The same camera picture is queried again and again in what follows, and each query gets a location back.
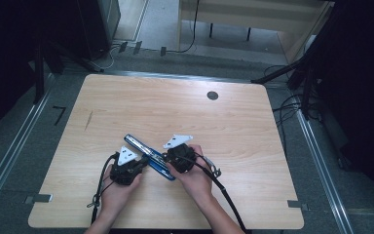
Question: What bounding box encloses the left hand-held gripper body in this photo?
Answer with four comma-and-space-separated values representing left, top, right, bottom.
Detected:
109, 145, 145, 186

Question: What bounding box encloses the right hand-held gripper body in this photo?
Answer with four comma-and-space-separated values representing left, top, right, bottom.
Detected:
163, 134, 198, 175

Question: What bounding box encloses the blue stapler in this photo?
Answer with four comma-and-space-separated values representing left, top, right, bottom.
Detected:
123, 133, 177, 182

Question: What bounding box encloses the person's left hand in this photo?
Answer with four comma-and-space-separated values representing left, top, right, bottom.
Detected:
101, 164, 144, 216

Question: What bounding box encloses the person's right hand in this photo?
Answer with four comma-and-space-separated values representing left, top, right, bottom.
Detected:
166, 144, 214, 203

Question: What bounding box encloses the black metal stand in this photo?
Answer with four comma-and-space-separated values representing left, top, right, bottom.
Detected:
250, 48, 327, 122
32, 38, 105, 105

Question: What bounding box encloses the dark cabinet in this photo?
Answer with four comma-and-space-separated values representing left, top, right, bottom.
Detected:
76, 0, 122, 61

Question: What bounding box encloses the dark curtain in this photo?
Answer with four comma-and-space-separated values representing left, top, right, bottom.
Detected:
0, 0, 91, 145
305, 0, 374, 217

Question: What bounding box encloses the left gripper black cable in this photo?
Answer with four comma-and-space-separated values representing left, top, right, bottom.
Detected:
86, 151, 121, 226

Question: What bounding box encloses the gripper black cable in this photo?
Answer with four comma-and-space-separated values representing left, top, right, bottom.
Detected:
86, 151, 121, 226
174, 151, 248, 234

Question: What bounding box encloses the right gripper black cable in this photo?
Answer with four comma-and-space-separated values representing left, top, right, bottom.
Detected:
174, 151, 248, 234

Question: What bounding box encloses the grey table bracket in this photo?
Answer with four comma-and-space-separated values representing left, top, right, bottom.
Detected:
286, 199, 310, 212
23, 193, 54, 206

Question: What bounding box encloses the bundle of black floor cables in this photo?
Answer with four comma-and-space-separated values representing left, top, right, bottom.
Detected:
263, 63, 322, 157

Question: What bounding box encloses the metal floor rail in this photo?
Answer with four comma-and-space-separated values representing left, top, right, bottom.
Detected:
295, 109, 355, 234
0, 73, 56, 225

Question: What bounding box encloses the hanging black cable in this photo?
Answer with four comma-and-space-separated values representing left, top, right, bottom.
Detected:
166, 0, 202, 55

